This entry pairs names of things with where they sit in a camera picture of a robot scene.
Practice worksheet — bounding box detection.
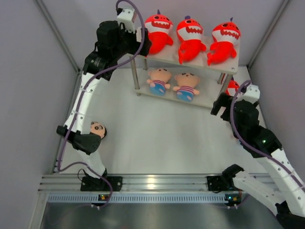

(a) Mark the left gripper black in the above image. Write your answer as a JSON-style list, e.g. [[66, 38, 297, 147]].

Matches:
[[112, 23, 151, 61]]

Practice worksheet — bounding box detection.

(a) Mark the red shark plush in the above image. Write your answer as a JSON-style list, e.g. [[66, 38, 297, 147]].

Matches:
[[176, 15, 207, 64], [207, 17, 241, 66], [225, 78, 240, 96], [144, 10, 173, 55]]

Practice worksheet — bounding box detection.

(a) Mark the boy plush doll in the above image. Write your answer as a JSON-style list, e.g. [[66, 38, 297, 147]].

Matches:
[[146, 68, 172, 96], [173, 73, 200, 102], [91, 121, 107, 139]]

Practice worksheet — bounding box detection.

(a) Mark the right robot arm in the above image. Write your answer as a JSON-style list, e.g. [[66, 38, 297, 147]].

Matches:
[[209, 93, 305, 229]]

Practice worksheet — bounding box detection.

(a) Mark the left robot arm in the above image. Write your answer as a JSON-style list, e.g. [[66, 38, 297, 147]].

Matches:
[[56, 21, 151, 191]]

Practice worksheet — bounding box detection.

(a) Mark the white two-tier shelf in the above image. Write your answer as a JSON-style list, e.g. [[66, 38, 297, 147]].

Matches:
[[128, 32, 240, 109]]

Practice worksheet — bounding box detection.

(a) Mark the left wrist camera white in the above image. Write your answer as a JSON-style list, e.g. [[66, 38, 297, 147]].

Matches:
[[117, 8, 137, 33]]

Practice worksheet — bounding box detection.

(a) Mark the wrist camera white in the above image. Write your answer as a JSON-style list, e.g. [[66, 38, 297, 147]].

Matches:
[[237, 84, 260, 104], [117, 8, 137, 33]]

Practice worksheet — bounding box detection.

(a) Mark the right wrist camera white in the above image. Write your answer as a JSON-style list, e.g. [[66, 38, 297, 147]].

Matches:
[[237, 84, 260, 104]]

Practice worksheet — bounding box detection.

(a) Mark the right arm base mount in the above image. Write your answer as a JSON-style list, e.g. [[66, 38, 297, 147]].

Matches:
[[207, 175, 235, 193]]

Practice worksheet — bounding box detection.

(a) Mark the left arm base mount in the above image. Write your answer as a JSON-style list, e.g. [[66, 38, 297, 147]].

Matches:
[[80, 171, 123, 192]]

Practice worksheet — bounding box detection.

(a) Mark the aluminium rail front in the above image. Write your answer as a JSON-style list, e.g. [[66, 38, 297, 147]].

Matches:
[[38, 173, 298, 203]]

